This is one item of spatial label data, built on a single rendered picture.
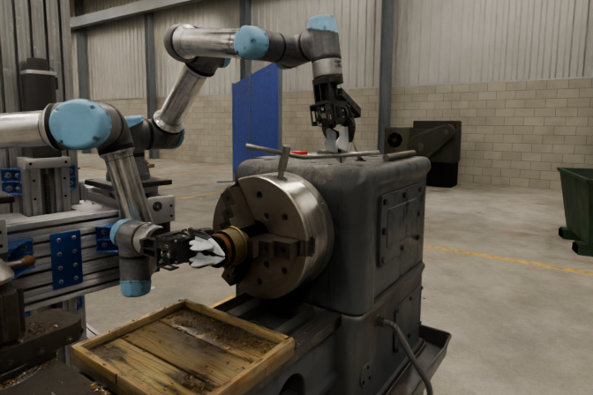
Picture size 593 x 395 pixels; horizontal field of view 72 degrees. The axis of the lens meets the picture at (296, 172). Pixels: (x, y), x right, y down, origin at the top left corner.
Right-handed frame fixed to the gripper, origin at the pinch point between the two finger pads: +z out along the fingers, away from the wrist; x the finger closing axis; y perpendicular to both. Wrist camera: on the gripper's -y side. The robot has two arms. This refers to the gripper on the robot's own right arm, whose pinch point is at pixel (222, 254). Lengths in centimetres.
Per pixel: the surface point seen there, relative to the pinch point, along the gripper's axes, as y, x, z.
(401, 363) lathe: -65, -52, 17
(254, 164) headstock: -33.1, 16.2, -19.6
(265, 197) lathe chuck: -15.0, 10.6, -0.3
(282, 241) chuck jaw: -11.7, 1.7, 7.6
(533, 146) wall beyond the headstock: -1007, -17, -38
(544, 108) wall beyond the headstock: -1007, 69, -23
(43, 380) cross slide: 35.9, -11.1, -2.3
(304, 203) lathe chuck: -18.4, 9.6, 8.9
